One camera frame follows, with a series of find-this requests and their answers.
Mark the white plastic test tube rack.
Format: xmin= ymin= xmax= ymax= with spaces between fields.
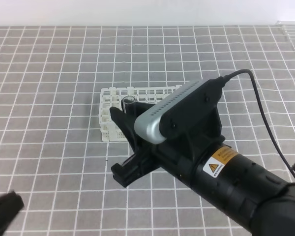
xmin=98 ymin=85 xmax=185 ymax=143

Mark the black right camera cable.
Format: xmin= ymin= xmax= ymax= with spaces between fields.
xmin=217 ymin=69 xmax=295 ymax=182

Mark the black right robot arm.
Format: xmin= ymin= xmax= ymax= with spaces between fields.
xmin=110 ymin=101 xmax=295 ymax=236

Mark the clear glass test tube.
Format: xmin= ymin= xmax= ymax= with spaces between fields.
xmin=121 ymin=95 xmax=136 ymax=116

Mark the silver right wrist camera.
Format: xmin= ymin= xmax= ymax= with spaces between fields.
xmin=134 ymin=77 xmax=225 ymax=145

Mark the grey white-grid tablecloth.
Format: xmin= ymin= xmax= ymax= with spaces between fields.
xmin=0 ymin=26 xmax=295 ymax=236

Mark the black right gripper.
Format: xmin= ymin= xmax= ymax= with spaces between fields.
xmin=110 ymin=102 xmax=225 ymax=187

